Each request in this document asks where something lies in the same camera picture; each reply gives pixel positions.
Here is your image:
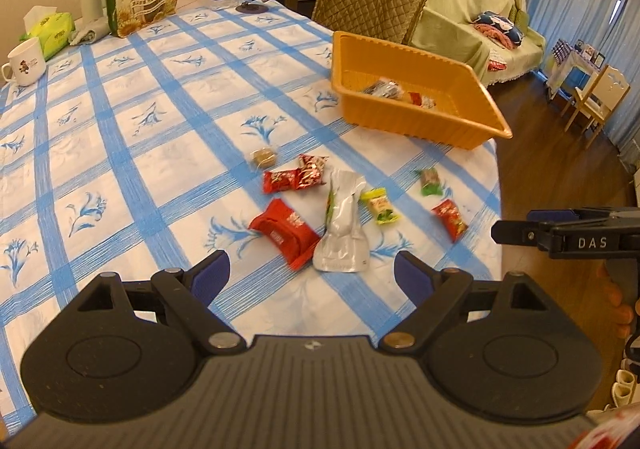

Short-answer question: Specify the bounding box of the small red candy packet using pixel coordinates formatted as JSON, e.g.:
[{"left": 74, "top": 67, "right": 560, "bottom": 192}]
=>
[{"left": 432, "top": 198, "right": 468, "bottom": 243}]

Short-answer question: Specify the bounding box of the silver foil pouch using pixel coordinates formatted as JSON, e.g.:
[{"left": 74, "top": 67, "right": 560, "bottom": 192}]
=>
[{"left": 312, "top": 168, "right": 370, "bottom": 273}]

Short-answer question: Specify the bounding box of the yellow green candy packet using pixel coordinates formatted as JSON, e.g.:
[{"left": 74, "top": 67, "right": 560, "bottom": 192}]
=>
[{"left": 360, "top": 188, "right": 400, "bottom": 226}]

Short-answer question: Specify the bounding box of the red snack pack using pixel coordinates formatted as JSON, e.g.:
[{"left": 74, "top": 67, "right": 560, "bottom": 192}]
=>
[{"left": 250, "top": 198, "right": 320, "bottom": 271}]

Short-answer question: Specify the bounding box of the red shiny candy packet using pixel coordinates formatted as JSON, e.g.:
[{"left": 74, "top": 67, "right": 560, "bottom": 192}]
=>
[{"left": 262, "top": 168, "right": 299, "bottom": 194}]

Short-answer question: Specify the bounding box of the brown cookie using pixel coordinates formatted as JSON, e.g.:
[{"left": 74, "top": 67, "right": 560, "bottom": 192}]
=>
[{"left": 250, "top": 146, "right": 278, "bottom": 169}]

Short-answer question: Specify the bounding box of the red date snack packet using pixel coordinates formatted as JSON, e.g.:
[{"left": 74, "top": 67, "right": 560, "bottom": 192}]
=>
[{"left": 401, "top": 91, "right": 436, "bottom": 110}]

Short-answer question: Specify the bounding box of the red patterned candy packet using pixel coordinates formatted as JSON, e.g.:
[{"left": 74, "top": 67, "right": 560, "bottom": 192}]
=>
[{"left": 295, "top": 154, "right": 329, "bottom": 190}]

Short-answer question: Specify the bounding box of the clear black seed packet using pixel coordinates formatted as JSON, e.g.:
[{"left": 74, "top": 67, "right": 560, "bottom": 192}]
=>
[{"left": 361, "top": 77, "right": 404, "bottom": 100}]

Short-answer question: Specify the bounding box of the person right hand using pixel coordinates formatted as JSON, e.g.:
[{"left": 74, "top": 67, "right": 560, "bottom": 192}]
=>
[{"left": 597, "top": 264, "right": 639, "bottom": 339}]

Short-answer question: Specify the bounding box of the small wooden chair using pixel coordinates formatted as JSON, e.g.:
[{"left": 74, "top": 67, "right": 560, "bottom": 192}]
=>
[{"left": 561, "top": 64, "right": 630, "bottom": 149}]

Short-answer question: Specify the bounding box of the side table with cloth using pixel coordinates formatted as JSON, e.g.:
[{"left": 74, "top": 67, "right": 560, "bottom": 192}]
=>
[{"left": 542, "top": 38, "right": 603, "bottom": 100}]

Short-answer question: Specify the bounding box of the blue white checkered tablecloth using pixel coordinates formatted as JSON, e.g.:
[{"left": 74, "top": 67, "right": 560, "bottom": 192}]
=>
[{"left": 1, "top": 0, "right": 501, "bottom": 432}]

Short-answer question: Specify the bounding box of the orange plastic basket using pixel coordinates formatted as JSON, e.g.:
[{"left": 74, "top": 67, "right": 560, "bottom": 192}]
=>
[{"left": 331, "top": 32, "right": 512, "bottom": 150}]

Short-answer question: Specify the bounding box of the blue patterned cushion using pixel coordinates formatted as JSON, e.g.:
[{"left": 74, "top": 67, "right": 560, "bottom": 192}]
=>
[{"left": 472, "top": 11, "right": 523, "bottom": 50}]

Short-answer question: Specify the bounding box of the green covered sofa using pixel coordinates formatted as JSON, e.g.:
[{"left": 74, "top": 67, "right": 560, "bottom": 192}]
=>
[{"left": 409, "top": 0, "right": 546, "bottom": 86}]

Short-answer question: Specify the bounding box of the blue curtain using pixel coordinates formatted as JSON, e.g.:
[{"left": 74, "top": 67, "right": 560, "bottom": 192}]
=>
[{"left": 504, "top": 0, "right": 640, "bottom": 156}]

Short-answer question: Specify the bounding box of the white mug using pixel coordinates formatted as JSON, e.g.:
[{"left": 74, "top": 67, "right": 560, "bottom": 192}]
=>
[{"left": 1, "top": 37, "right": 47, "bottom": 87}]

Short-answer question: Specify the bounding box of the green tissue pack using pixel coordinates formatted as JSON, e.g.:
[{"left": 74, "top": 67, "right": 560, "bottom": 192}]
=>
[{"left": 20, "top": 6, "right": 75, "bottom": 61}]

